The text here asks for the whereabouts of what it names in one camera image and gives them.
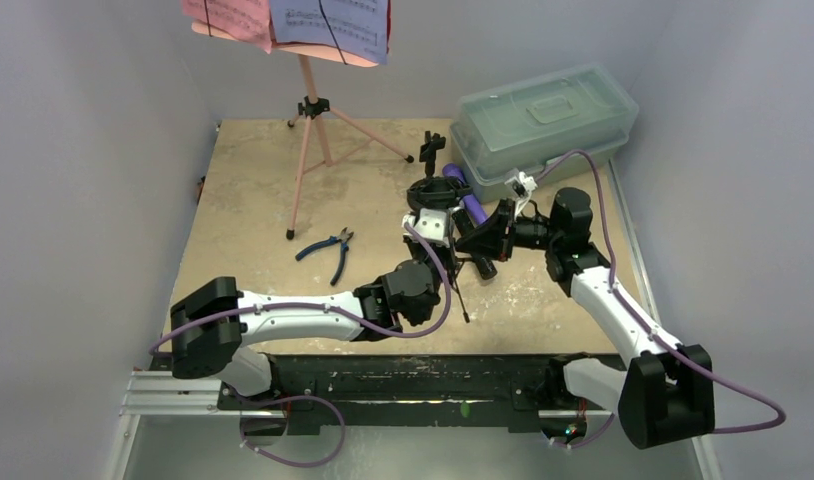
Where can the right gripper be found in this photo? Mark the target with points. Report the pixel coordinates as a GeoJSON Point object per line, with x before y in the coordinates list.
{"type": "Point", "coordinates": [502, 229]}

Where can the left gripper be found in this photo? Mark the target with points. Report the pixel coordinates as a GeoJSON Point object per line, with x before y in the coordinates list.
{"type": "Point", "coordinates": [448, 254]}

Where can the silver condenser microphone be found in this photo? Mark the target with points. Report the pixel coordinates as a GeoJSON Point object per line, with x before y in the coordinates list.
{"type": "Point", "coordinates": [464, 225]}

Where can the black round-base mic stand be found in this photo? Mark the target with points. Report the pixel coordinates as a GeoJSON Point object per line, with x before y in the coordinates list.
{"type": "Point", "coordinates": [430, 159]}

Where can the black tripod mic stand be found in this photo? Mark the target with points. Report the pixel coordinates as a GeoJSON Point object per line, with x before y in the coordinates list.
{"type": "Point", "coordinates": [432, 202]}

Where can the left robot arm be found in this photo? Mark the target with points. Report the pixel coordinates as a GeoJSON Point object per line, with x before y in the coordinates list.
{"type": "Point", "coordinates": [214, 327]}

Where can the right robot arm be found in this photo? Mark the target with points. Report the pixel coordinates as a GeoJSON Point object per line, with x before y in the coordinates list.
{"type": "Point", "coordinates": [663, 393]}

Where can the translucent plastic storage box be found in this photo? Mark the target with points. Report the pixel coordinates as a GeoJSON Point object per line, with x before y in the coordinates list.
{"type": "Point", "coordinates": [528, 125]}

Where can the pink music stand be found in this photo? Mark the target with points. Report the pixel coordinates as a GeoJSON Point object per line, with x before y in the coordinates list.
{"type": "Point", "coordinates": [310, 115]}

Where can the blue sheet music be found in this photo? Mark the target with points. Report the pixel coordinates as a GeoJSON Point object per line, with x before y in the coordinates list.
{"type": "Point", "coordinates": [359, 27]}

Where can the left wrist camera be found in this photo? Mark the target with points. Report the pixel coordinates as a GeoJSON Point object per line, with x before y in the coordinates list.
{"type": "Point", "coordinates": [431, 223]}

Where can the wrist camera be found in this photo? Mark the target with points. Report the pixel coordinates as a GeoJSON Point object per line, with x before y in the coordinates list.
{"type": "Point", "coordinates": [521, 184]}
{"type": "Point", "coordinates": [431, 223]}

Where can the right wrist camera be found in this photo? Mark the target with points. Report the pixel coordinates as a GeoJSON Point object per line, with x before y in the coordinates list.
{"type": "Point", "coordinates": [521, 184]}

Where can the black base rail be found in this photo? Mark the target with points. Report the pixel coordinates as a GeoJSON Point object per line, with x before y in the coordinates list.
{"type": "Point", "coordinates": [520, 393]}

